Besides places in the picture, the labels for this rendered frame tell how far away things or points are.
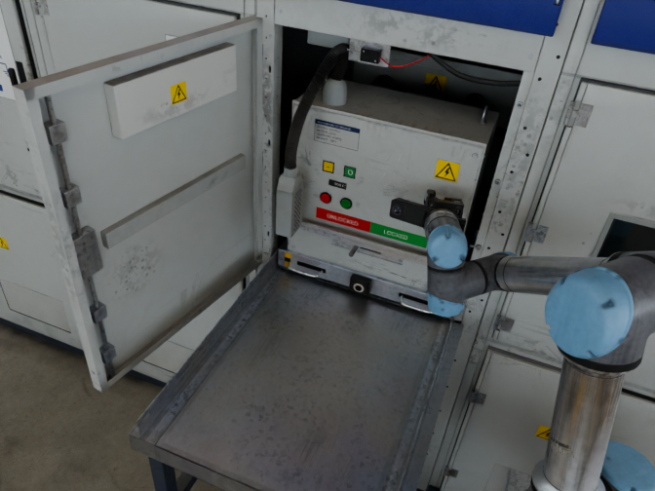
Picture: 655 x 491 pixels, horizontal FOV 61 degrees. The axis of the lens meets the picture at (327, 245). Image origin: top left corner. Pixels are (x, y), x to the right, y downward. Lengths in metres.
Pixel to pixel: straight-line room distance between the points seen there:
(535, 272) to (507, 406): 0.77
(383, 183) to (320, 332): 0.44
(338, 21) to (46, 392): 1.94
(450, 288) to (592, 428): 0.37
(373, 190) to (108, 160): 0.66
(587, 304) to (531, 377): 0.90
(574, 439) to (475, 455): 1.06
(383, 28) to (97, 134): 0.64
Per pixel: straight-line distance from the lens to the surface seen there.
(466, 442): 1.98
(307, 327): 1.55
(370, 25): 1.33
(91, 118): 1.16
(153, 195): 1.33
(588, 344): 0.84
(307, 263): 1.67
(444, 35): 1.29
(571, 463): 1.01
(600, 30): 1.25
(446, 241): 1.09
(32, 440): 2.52
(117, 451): 2.40
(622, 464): 1.18
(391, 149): 1.41
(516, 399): 1.79
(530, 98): 1.31
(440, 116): 1.47
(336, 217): 1.55
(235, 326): 1.55
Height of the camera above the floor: 1.94
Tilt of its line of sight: 36 degrees down
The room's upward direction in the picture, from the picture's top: 5 degrees clockwise
